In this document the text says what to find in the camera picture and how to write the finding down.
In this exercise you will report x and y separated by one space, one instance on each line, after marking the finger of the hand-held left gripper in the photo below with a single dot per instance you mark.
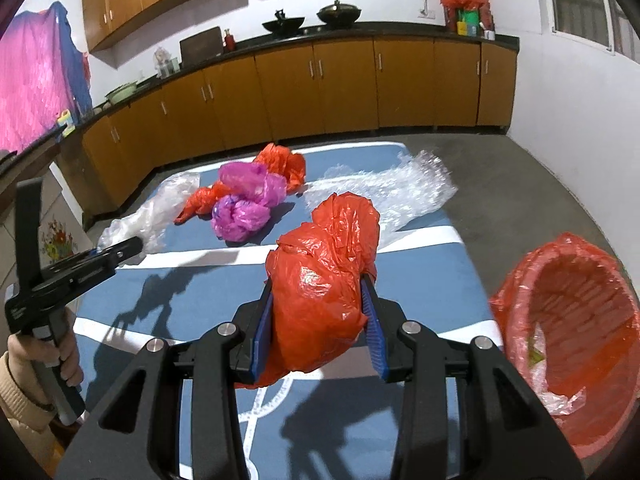
85 280
110 252

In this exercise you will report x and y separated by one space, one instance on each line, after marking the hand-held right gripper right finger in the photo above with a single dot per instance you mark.
375 340

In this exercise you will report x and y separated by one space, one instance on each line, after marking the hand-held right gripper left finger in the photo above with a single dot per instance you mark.
262 340

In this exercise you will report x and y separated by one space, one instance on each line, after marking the clear plastic bag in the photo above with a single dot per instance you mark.
165 200

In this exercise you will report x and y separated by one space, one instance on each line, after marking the large red plastic bag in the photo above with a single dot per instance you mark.
320 280

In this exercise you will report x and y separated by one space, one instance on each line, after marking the red basket liner bag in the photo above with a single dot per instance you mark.
520 285

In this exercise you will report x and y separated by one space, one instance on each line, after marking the orange plastic mesh basket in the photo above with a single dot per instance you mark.
595 442

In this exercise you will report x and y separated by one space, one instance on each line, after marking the person's left forearm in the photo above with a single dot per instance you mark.
20 400

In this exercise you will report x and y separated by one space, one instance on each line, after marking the person's left hand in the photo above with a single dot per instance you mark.
70 362

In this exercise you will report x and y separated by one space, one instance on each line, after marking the white flower print cabinet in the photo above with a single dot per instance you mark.
57 242

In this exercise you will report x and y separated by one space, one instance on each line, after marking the blue striped tablecloth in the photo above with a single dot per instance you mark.
425 270

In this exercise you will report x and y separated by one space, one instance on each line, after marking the pink plastic bag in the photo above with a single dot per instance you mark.
235 217
250 180

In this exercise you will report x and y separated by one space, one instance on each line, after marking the yellow green small container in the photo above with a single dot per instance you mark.
67 122

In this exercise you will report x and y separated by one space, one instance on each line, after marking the clear bubble wrap sheet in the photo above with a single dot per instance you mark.
400 190

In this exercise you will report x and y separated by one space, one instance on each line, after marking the pale green bowl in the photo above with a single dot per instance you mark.
121 94

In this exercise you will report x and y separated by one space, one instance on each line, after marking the pink blue hanging quilt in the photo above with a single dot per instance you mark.
35 75

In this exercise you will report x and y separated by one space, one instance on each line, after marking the glass jar with plastic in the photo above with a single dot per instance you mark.
162 62

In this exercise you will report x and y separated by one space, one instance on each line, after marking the dark wooden cutting board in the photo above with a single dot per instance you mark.
200 45

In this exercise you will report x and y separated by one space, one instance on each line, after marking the red bottle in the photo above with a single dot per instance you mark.
229 42

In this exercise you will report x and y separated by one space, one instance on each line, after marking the wooden lower kitchen cabinets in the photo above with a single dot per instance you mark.
345 85

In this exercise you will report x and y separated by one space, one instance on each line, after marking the black wok with lid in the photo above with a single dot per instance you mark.
283 24

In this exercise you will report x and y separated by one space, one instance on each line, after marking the black kitchen countertop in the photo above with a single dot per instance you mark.
400 30

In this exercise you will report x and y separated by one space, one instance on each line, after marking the yellow blue small box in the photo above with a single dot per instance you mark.
462 28

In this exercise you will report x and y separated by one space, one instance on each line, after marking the white mug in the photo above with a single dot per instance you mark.
488 35

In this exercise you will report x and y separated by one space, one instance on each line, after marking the black pot with lid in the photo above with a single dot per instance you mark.
338 14

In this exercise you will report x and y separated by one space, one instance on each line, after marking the red canister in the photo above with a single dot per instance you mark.
451 19

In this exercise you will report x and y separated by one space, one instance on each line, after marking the green box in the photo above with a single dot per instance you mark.
470 22

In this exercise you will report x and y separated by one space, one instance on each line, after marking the white wall socket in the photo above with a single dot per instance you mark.
427 12

